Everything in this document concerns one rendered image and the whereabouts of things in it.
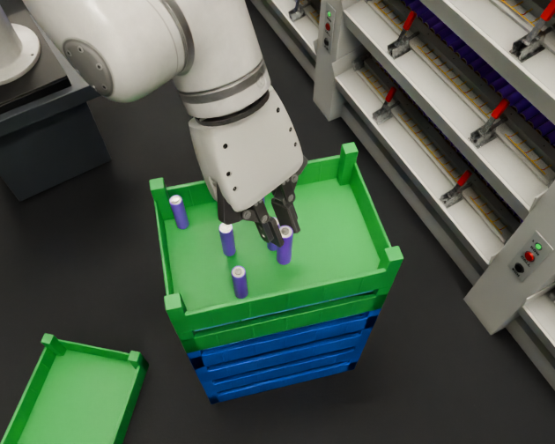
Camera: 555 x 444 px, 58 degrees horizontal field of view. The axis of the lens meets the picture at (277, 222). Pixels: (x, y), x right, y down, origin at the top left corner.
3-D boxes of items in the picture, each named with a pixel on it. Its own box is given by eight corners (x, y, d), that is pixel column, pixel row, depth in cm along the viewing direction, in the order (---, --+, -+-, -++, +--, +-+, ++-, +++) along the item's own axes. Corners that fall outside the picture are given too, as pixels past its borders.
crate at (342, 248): (176, 335, 65) (165, 311, 59) (159, 210, 76) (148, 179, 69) (392, 286, 69) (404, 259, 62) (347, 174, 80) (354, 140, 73)
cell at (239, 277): (236, 299, 68) (232, 278, 62) (233, 288, 69) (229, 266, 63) (249, 297, 68) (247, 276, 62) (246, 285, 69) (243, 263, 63)
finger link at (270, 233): (250, 190, 55) (268, 234, 59) (227, 206, 53) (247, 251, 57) (268, 198, 52) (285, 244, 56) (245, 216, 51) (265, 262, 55)
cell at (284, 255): (278, 266, 61) (279, 239, 56) (275, 254, 62) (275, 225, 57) (292, 263, 61) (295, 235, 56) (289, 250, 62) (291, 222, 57)
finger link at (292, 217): (283, 166, 56) (298, 210, 60) (262, 181, 55) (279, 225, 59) (301, 173, 54) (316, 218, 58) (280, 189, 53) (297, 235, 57)
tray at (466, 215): (485, 273, 102) (494, 248, 90) (336, 88, 131) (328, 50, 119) (571, 222, 102) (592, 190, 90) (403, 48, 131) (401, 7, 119)
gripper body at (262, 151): (244, 62, 51) (276, 152, 58) (164, 112, 47) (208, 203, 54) (292, 70, 46) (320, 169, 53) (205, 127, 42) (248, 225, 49)
